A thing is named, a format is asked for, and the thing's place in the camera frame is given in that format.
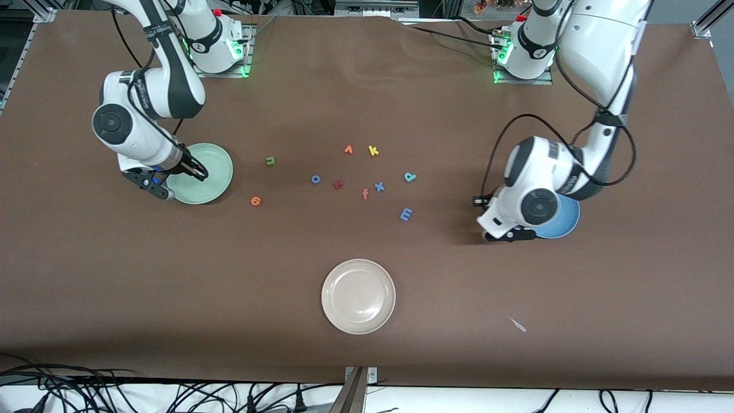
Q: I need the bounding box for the green plate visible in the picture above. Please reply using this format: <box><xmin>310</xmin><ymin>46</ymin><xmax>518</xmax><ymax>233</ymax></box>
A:
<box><xmin>166</xmin><ymin>143</ymin><xmax>234</xmax><ymax>205</ymax></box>

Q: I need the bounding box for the blue plate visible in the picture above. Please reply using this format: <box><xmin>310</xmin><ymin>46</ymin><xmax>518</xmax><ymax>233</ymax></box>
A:
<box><xmin>533</xmin><ymin>195</ymin><xmax>581</xmax><ymax>240</ymax></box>

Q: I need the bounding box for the brown table cover sheet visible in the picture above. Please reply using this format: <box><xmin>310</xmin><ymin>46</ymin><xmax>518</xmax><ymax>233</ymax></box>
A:
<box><xmin>0</xmin><ymin>9</ymin><xmax>734</xmax><ymax>392</ymax></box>

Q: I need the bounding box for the beige plate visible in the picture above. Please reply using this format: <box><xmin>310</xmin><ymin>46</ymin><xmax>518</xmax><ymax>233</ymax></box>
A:
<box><xmin>321</xmin><ymin>259</ymin><xmax>397</xmax><ymax>336</ymax></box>

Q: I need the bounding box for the grey metal box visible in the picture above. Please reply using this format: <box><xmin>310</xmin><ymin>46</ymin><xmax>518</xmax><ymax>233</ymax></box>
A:
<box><xmin>334</xmin><ymin>0</ymin><xmax>420</xmax><ymax>18</ymax></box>

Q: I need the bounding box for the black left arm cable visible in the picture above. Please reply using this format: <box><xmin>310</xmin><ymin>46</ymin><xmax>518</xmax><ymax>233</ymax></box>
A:
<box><xmin>481</xmin><ymin>34</ymin><xmax>637</xmax><ymax>201</ymax></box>

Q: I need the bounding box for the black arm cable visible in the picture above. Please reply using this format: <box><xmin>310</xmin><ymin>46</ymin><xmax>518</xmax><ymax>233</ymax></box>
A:
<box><xmin>481</xmin><ymin>34</ymin><xmax>637</xmax><ymax>201</ymax></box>
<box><xmin>109</xmin><ymin>6</ymin><xmax>184</xmax><ymax>138</ymax></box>

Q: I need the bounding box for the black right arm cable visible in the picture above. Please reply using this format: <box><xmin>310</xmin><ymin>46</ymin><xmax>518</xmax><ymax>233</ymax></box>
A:
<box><xmin>109</xmin><ymin>6</ymin><xmax>184</xmax><ymax>138</ymax></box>

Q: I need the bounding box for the black cable on sheet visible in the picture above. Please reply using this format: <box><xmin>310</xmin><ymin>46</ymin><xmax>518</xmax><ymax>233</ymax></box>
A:
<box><xmin>401</xmin><ymin>17</ymin><xmax>505</xmax><ymax>49</ymax></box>

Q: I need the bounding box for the aluminium frame rail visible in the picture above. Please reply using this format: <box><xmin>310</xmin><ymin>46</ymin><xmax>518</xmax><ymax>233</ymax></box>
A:
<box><xmin>0</xmin><ymin>7</ymin><xmax>58</xmax><ymax>112</ymax></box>
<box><xmin>691</xmin><ymin>0</ymin><xmax>734</xmax><ymax>40</ymax></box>

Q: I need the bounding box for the grey metal bracket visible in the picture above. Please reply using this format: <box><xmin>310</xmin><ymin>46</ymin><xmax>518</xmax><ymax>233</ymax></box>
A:
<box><xmin>330</xmin><ymin>366</ymin><xmax>378</xmax><ymax>413</ymax></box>

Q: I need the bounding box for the black tangled floor cable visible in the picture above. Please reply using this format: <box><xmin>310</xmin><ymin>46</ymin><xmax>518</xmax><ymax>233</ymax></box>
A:
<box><xmin>0</xmin><ymin>353</ymin><xmax>138</xmax><ymax>413</ymax></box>

